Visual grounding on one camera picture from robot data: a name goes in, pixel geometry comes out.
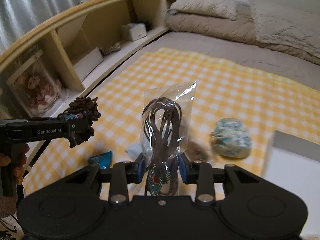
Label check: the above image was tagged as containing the white flat box on shelf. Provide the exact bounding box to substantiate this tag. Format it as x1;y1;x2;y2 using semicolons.
73;47;103;81

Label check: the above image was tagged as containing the small braided item on shelf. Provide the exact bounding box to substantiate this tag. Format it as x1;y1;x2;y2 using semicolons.
100;42;121;57

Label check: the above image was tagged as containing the white tissue box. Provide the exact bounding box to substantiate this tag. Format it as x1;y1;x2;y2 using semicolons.
120;23;147;41

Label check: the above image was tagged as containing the white cardboard box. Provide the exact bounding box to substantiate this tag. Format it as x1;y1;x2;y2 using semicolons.
263;131;320;239

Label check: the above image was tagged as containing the dark brown cord bag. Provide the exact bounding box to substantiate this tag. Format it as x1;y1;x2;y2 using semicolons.
140;81;197;197

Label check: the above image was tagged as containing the yellow checkered cloth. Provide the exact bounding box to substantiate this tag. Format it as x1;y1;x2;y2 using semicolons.
23;48;319;194

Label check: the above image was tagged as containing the blue headset cover packet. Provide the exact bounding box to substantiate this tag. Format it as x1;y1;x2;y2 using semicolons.
87;151;113;170

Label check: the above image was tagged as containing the dark brown crochet item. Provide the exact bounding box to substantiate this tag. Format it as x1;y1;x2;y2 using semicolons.
57;97;101;148

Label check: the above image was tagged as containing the beige quilted duvet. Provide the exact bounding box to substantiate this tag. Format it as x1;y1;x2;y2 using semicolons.
166;0;319;64

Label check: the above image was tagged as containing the person's left hand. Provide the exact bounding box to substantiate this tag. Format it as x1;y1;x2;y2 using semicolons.
1;143;29;185

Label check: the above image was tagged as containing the blue floral fabric pouch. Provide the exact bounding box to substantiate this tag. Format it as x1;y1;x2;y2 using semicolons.
210;118;252;159

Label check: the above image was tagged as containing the wooden bedside shelf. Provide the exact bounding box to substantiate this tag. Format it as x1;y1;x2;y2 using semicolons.
1;0;174;118

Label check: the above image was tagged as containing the framed doll picture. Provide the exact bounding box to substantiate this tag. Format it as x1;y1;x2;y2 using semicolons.
5;49;65;117

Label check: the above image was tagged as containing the grey bed sheet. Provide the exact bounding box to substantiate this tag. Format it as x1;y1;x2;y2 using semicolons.
137;31;320;90

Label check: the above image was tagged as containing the fluffy cream pillow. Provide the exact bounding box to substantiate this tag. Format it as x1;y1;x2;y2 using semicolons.
170;0;237;21

